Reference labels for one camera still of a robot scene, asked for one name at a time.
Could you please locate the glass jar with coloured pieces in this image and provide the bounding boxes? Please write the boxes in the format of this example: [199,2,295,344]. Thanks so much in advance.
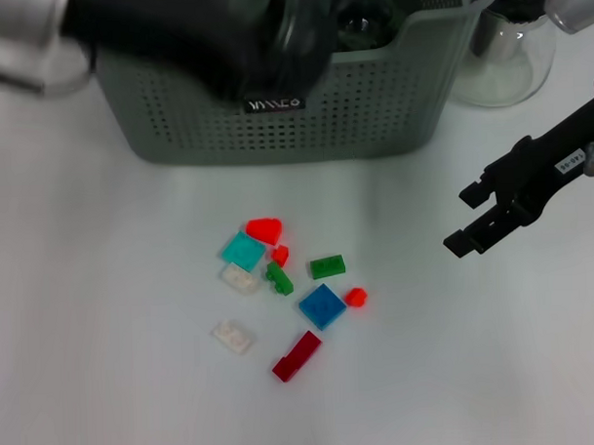
[336,0,402,51]

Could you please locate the white two-stud brick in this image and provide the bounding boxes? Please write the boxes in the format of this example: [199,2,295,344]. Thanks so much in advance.
[211,319,257,357]
[219,261,262,298]

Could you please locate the dark red long brick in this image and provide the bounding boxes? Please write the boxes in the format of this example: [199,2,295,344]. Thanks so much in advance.
[269,329,325,384]

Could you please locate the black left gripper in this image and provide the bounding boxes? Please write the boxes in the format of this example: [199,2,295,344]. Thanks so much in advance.
[61,0,284,107]

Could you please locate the grey perforated storage bin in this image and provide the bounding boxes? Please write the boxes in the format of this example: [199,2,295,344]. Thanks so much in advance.
[91,0,508,172]

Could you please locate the grey left gripper cable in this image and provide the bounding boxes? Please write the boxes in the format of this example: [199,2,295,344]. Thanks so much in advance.
[0,43,97,101]

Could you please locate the glass carafe black lid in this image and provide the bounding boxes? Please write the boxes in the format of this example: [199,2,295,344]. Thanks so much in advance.
[448,0,567,110]

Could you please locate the red-orange sloped brick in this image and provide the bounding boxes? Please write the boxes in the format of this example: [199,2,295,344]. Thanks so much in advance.
[244,217,284,248]

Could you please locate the teal square brick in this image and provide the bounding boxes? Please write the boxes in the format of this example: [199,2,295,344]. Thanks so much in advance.
[218,230,268,274]

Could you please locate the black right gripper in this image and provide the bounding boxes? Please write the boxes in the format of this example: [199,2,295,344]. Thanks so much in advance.
[437,96,594,258]

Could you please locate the blue square brick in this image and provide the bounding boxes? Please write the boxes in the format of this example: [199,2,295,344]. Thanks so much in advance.
[297,281,348,332]

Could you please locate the small red hollow brick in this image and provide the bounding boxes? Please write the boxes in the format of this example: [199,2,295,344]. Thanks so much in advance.
[343,287,369,309]

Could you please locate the green two-stud plate brick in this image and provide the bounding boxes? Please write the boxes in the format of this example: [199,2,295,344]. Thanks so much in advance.
[310,253,348,281]

